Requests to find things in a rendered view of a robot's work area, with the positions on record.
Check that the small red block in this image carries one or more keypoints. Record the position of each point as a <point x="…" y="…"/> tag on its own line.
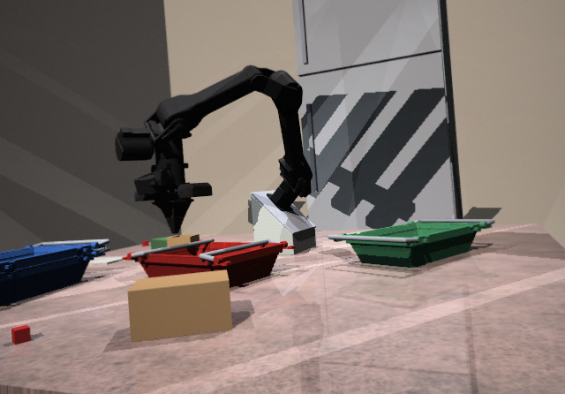
<point x="21" y="334"/>

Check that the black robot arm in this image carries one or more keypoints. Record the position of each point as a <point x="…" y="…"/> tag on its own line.
<point x="180" y="114"/>

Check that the red plastic tray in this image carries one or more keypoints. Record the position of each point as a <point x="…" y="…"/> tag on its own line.
<point x="242" y="266"/>

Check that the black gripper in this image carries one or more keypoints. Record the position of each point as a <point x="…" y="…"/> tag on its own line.
<point x="174" y="205"/>

